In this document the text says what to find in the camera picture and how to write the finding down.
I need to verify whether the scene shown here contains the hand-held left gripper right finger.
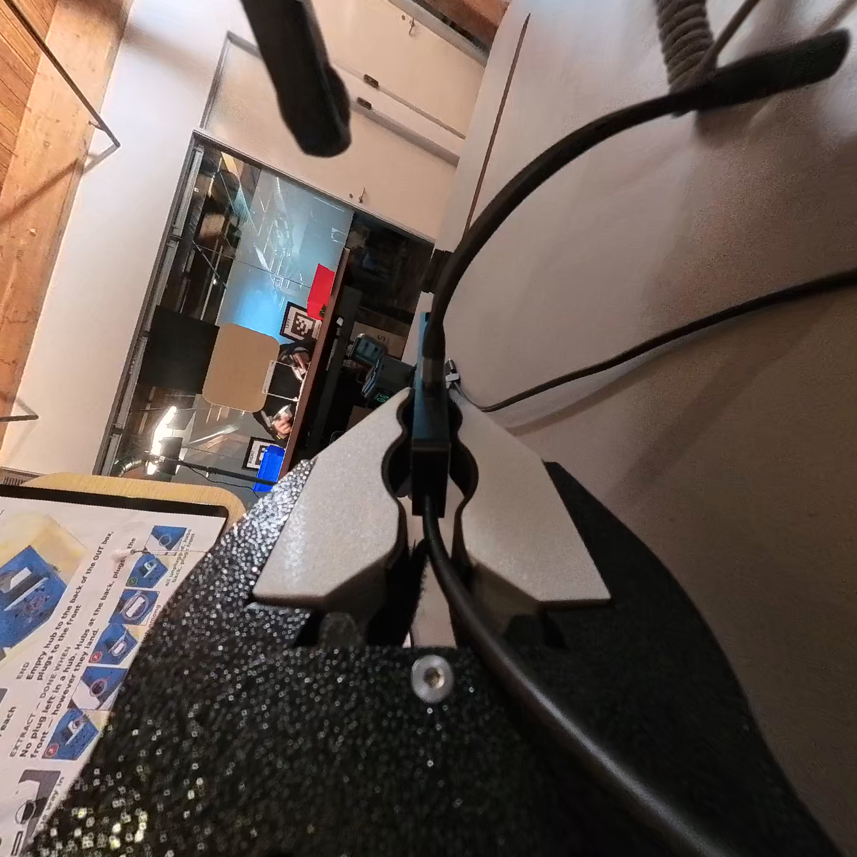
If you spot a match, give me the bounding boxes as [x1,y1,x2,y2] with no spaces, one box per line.
[454,394,613,618]

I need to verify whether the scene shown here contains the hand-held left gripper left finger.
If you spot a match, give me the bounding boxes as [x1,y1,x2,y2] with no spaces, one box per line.
[253,388,412,633]

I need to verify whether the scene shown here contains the black round hub cable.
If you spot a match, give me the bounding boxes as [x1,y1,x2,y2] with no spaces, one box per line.
[420,499,771,857]

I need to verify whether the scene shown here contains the short black usb cable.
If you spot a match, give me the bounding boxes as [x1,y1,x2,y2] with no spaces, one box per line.
[422,30,851,403]

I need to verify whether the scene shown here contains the black device with green display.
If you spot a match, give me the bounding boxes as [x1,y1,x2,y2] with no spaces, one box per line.
[354,333,415,406]

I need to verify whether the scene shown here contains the printed instruction sheet board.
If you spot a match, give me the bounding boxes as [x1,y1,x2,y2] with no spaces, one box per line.
[0,470,247,857]

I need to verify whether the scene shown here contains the printed instruction sheet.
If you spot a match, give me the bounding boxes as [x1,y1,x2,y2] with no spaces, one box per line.
[0,499,229,857]

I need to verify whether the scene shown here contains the glass partition window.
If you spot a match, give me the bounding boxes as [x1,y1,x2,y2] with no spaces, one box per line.
[94,129,439,478]

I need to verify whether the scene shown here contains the thin black cable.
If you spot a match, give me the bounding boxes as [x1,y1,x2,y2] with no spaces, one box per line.
[442,268,857,412]

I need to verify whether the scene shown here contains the white wall cabinets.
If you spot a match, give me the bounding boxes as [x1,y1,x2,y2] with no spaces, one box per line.
[204,30,486,238]

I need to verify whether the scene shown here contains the black dangling cable plug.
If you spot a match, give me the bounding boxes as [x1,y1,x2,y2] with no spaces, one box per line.
[240,0,354,159]

